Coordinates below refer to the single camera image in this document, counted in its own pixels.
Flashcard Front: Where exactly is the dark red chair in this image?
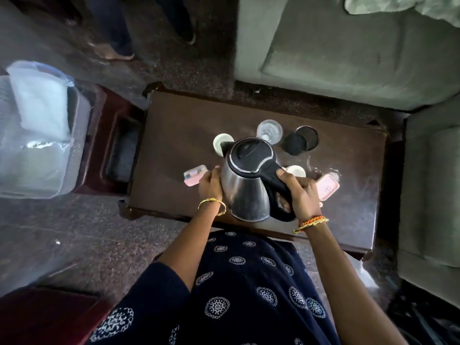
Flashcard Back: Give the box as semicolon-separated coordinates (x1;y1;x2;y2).
0;287;114;345

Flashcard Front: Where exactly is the black tumbler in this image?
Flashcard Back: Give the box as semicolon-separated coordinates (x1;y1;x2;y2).
285;126;319;156

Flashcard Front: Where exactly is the grey armchair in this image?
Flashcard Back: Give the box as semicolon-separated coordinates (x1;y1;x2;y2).
397;104;460;309

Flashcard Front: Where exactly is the pink box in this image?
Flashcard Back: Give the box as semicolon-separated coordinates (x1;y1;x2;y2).
183;165;209;187
316;173;340;202

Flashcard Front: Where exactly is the orange thread bracelet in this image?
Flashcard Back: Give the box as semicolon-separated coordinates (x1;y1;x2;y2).
298;215;326;227

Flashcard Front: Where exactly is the dark wooden coffee table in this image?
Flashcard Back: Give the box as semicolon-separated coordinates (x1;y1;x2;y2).
119;82;389;261

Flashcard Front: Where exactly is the light green cloth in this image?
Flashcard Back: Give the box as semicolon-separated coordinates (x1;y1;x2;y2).
344;0;460;28

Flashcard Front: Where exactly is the clear plastic bag with linens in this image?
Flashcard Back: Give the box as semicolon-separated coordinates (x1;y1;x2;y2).
0;60;92;200

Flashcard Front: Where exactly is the gold chain bracelet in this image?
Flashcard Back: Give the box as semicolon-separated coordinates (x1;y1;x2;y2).
292;218;329;235

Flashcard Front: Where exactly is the grey sofa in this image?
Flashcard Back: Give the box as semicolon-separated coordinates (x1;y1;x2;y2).
234;0;460;112

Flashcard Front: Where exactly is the steel electric kettle black handle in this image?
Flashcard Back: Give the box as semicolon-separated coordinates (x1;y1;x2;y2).
220;137;296;223

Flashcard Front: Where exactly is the dark wooden side table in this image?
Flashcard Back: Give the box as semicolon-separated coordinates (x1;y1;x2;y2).
74;84;146;196

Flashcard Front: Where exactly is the clear drinking glass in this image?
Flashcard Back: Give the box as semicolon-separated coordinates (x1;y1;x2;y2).
256;119;283;145

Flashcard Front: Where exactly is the navy printed dress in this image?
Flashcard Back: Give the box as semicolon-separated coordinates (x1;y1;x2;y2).
86;230;342;345

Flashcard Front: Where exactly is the gold bangle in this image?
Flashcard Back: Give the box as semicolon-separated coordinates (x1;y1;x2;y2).
197;198;227;217

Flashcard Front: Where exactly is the person's right hand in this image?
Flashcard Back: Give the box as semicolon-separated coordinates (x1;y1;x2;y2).
276;169;323;223

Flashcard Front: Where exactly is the person's left hand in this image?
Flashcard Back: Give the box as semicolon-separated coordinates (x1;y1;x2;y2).
198;166;225;203

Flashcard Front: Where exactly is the person's right forearm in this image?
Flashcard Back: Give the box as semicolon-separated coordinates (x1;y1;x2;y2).
300;221;408;345

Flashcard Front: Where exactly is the person's left forearm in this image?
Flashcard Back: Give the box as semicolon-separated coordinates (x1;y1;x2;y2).
157;206;225;292

